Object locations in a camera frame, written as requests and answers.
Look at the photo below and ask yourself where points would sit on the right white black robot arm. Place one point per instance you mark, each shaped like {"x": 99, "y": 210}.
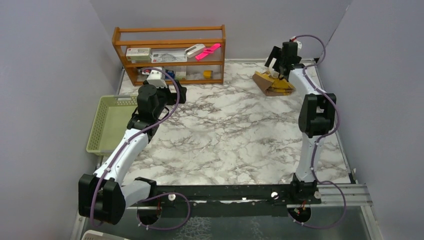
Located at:
{"x": 316, "y": 118}

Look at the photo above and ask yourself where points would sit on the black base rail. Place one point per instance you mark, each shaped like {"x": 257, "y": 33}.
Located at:
{"x": 214, "y": 201}

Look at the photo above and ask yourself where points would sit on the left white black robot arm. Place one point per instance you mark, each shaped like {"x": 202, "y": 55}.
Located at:
{"x": 102, "y": 195}

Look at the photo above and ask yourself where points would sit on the pink plastic tool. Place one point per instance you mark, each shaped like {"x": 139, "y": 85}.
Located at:
{"x": 208, "y": 51}

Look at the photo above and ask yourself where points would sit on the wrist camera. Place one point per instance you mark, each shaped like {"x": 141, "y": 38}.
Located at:
{"x": 158, "y": 83}
{"x": 294, "y": 40}

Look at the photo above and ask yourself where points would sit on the yellow small object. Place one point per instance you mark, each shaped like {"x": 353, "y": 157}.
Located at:
{"x": 208, "y": 74}

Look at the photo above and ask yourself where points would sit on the white green box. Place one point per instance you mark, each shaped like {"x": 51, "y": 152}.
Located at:
{"x": 138, "y": 54}

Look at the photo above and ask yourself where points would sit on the green plastic basket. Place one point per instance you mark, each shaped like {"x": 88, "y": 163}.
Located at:
{"x": 110, "y": 122}

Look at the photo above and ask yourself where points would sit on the white small box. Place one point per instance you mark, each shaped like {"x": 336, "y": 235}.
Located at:
{"x": 180, "y": 72}

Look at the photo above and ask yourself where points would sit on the wooden shelf rack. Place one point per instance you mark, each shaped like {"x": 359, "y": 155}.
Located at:
{"x": 173, "y": 39}

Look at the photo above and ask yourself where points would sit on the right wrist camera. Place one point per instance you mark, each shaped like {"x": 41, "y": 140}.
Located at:
{"x": 294, "y": 40}

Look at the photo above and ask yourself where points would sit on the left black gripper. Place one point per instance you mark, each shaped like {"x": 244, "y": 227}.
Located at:
{"x": 173, "y": 97}

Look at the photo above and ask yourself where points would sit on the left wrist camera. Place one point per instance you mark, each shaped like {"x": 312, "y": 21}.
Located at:
{"x": 158, "y": 83}

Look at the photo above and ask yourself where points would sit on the blue stapler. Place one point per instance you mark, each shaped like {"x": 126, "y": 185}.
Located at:
{"x": 170, "y": 73}

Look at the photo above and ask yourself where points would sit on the white flat package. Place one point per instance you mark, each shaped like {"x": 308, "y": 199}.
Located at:
{"x": 168, "y": 56}

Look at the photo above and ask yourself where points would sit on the white stapler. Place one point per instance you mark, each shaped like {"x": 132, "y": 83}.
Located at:
{"x": 194, "y": 50}

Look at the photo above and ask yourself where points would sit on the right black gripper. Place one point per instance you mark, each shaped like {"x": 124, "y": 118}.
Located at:
{"x": 275, "y": 54}

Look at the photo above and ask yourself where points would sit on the brown yellow folded towels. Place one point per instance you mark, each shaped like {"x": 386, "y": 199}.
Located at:
{"x": 272, "y": 86}

